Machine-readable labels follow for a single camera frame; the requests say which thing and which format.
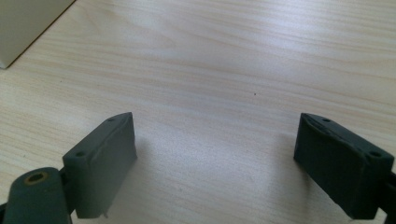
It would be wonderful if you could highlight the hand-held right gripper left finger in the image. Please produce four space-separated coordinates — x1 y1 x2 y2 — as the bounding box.
62 111 138 219

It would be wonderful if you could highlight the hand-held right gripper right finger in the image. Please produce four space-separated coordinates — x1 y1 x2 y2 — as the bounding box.
293 112 395 220

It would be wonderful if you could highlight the cream box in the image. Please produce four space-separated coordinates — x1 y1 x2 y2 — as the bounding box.
0 0 77 70

